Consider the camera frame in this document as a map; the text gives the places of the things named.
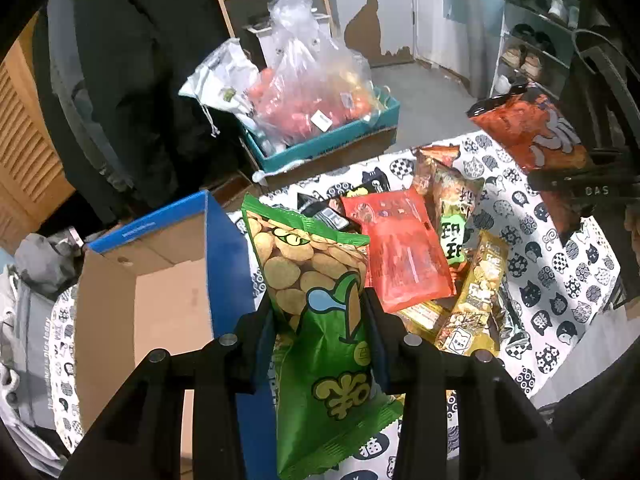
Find orange chip bag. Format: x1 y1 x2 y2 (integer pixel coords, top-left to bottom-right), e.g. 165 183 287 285
467 86 597 241

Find gold cracker snack bag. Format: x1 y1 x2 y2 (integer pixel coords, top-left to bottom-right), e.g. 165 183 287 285
435 230 509 356

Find yellow snack bar packet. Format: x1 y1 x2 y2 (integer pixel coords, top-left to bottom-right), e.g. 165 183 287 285
396 301 450 344

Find green label spicy snack bag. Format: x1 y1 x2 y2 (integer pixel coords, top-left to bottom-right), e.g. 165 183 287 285
411 145 484 281

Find green pea snack bag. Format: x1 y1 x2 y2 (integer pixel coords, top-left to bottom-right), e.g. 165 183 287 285
241 195 401 479

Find red snack pouch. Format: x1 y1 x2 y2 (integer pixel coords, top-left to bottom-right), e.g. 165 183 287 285
342 188 456 313

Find black snack bag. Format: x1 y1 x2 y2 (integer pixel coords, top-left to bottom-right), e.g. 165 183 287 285
297 193 361 233

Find blue cardboard box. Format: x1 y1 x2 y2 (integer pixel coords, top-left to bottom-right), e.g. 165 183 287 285
62 191 277 479

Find shoe rack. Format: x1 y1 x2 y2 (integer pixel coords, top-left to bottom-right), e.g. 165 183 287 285
490 0 580 99

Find grey clothes pile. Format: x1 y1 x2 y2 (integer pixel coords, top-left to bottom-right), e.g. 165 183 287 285
1 233 77 478

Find brown cardboard box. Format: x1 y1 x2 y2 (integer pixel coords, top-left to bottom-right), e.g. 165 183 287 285
250 126 397 193

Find teal tray box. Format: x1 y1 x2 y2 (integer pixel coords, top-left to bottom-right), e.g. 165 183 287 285
240 87 400 174

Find wooden louvre door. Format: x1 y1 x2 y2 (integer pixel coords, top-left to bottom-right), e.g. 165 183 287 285
0 18 74 254

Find clear plastic bag of fruit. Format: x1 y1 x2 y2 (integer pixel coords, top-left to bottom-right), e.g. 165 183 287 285
248 0 382 148

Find dark hanging coats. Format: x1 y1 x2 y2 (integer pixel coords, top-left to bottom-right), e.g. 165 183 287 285
32 0 252 224

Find white printed drawstring bag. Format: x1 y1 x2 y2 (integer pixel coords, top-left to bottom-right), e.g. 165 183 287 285
178 38 259 136

